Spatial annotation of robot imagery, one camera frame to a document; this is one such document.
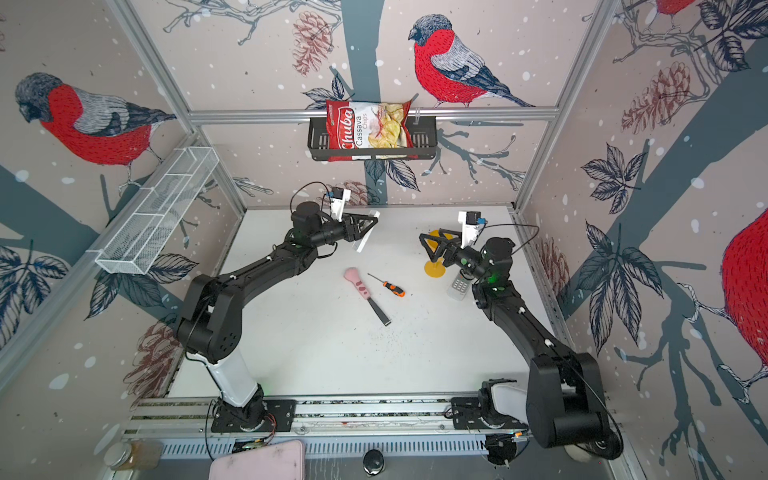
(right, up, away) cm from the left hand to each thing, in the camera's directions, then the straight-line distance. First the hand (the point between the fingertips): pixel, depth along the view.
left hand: (372, 219), depth 81 cm
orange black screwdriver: (+5, -22, +16) cm, 28 cm away
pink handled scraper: (-8, -18, +18) cm, 27 cm away
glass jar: (-50, -52, -18) cm, 74 cm away
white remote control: (-3, -7, -1) cm, 8 cm away
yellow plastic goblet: (+21, -17, +20) cm, 34 cm away
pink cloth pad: (-19, -56, -15) cm, 61 cm away
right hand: (+14, -6, -4) cm, 16 cm away
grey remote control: (+28, -22, +15) cm, 39 cm away
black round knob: (+2, -51, -21) cm, 55 cm away
